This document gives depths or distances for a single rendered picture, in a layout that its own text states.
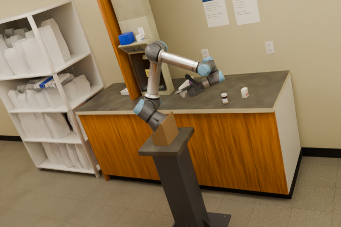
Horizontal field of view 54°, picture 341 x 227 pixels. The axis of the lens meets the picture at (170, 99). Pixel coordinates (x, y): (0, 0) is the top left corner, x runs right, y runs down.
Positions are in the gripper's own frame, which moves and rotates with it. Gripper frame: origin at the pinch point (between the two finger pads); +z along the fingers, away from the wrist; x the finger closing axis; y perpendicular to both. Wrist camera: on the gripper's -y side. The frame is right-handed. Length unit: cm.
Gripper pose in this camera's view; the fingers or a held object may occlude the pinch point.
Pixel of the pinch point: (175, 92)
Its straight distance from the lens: 236.6
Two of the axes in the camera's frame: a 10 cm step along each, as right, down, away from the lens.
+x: 1.7, -0.2, 9.8
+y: 4.0, 9.2, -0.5
